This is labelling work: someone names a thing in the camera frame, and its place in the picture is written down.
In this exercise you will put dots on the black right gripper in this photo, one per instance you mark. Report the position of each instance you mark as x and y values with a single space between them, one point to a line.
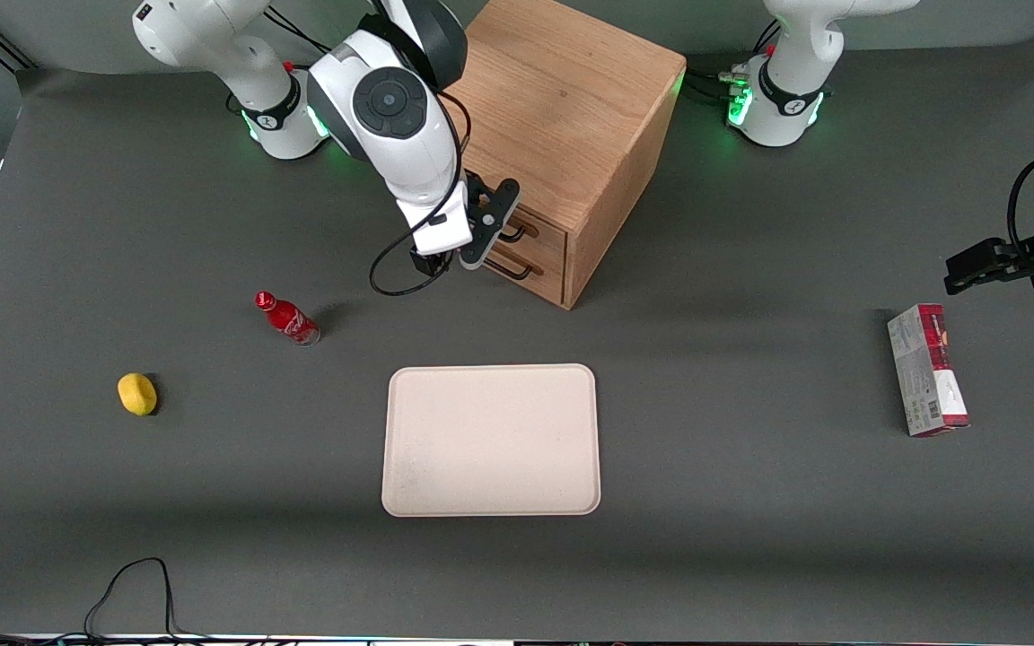
428 262

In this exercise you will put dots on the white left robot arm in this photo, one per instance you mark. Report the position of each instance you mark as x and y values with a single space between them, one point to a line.
786 99

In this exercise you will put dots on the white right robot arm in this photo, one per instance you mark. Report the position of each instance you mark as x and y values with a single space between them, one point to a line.
409 152

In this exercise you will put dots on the wooden drawer cabinet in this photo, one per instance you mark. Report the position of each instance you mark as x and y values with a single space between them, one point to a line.
571 108

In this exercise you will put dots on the red plaid cardboard box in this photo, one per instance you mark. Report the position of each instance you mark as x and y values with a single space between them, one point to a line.
925 377

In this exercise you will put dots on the red cola bottle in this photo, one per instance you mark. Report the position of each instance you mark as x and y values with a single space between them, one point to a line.
288 318

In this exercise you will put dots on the beige plastic tray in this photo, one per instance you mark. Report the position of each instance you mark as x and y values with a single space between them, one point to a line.
490 440

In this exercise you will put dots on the yellow lemon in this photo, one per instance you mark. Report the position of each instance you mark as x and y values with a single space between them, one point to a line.
137 394

